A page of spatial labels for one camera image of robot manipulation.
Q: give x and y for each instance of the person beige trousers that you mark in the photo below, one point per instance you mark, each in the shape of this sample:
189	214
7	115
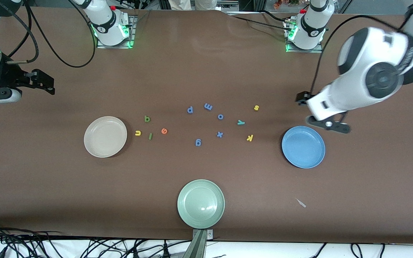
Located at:
179	3

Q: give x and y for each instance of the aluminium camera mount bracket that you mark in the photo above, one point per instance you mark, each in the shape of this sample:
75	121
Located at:
197	247

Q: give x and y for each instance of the blue letter p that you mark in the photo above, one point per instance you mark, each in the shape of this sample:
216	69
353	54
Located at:
188	110

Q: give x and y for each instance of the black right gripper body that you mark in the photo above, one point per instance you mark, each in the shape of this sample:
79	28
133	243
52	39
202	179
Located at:
6	77

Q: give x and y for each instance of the green letter b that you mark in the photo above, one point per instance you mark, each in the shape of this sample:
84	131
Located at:
147	119

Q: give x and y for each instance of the blue letter m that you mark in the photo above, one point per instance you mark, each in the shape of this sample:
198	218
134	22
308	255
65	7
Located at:
208	106

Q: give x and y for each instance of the blue plate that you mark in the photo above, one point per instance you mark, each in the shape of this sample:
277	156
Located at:
303	147

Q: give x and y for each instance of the beige plate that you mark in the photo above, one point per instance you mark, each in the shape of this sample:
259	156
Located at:
105	137

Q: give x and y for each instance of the teal letter y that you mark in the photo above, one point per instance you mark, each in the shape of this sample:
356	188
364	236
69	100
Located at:
241	123

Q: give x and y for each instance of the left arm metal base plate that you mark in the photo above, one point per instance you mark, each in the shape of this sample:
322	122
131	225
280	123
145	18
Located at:
303	51

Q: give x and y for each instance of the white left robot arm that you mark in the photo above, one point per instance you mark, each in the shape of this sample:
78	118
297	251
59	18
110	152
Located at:
357	89

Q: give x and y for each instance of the yellow letter k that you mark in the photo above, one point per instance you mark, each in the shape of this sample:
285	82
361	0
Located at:
250	138

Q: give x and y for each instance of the white tape scrap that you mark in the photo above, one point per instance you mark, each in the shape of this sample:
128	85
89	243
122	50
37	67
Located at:
301	203

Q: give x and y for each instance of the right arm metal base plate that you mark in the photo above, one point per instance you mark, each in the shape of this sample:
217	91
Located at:
132	32

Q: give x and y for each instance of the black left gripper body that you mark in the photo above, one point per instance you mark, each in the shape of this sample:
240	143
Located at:
302	97

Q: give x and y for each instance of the green plate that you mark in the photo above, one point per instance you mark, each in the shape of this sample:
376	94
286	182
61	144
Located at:
201	203

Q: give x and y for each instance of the blue letter g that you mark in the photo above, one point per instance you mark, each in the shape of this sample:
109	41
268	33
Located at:
200	143

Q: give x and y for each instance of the orange red decoration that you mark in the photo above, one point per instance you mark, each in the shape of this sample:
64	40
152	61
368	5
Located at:
285	3

